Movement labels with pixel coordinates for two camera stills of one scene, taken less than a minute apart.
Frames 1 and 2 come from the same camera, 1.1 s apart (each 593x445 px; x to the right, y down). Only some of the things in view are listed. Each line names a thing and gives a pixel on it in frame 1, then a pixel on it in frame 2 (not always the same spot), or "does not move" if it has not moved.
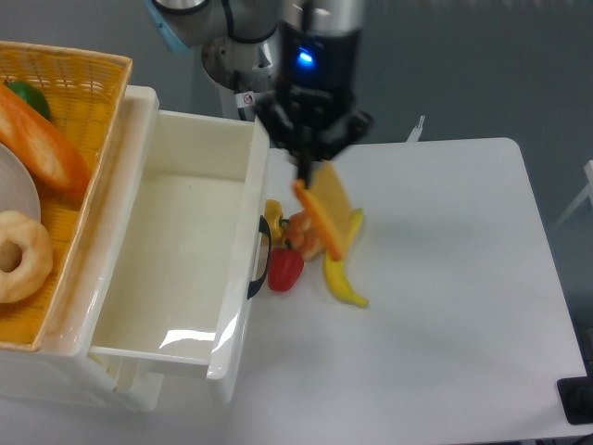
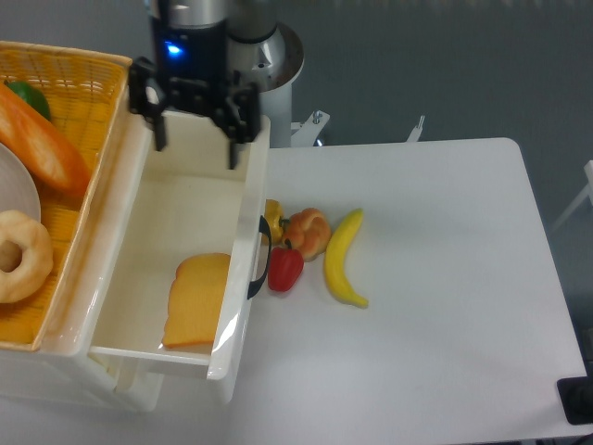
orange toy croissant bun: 302,235 does not move
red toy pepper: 285,266 does not move
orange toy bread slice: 328,200 → 195,299
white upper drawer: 177,276 does not move
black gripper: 312,116 → 189,73
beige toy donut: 25,281 does not move
